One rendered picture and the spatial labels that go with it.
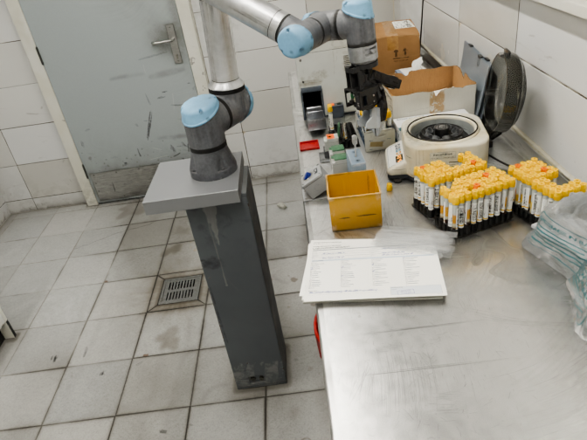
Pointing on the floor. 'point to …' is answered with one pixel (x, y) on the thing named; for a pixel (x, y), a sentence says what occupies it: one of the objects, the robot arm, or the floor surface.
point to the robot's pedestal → (241, 288)
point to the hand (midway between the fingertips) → (378, 130)
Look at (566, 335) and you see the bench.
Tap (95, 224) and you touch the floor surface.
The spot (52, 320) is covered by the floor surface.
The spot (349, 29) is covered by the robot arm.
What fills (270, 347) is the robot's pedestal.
